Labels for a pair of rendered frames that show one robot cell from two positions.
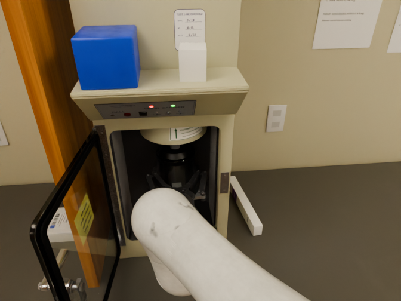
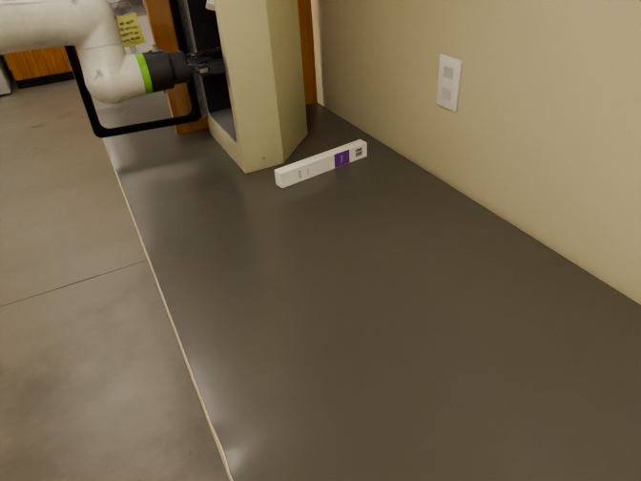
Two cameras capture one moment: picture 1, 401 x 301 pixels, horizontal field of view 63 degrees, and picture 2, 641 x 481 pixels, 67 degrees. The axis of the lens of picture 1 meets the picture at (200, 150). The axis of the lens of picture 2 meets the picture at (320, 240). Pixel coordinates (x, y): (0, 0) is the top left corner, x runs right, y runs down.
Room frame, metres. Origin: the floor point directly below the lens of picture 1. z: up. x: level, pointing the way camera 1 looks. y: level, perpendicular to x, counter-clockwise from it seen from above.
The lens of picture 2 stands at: (0.48, -1.23, 1.52)
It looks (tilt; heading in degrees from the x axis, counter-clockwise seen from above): 35 degrees down; 71
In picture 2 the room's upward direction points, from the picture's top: 4 degrees counter-clockwise
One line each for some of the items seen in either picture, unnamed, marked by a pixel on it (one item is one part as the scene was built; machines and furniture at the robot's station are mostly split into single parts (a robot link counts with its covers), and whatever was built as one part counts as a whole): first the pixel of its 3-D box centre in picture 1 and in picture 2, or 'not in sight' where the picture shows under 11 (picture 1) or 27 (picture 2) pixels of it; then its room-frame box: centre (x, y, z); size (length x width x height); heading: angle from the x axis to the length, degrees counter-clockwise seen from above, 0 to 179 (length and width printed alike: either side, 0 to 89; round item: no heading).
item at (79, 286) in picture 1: (79, 292); not in sight; (0.37, 0.22, 1.18); 0.02 x 0.02 x 0.06; 88
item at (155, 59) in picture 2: not in sight; (158, 69); (0.53, 0.05, 1.20); 0.09 x 0.06 x 0.12; 96
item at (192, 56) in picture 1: (193, 61); not in sight; (0.61, 0.01, 1.54); 0.05 x 0.05 x 0.06; 1
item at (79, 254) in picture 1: (89, 244); (131, 59); (0.48, 0.23, 1.19); 0.30 x 0.01 x 0.40; 178
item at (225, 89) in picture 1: (163, 102); not in sight; (0.60, 0.07, 1.46); 0.32 x 0.12 x 0.10; 96
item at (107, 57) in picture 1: (109, 56); not in sight; (0.59, 0.17, 1.56); 0.10 x 0.10 x 0.09; 6
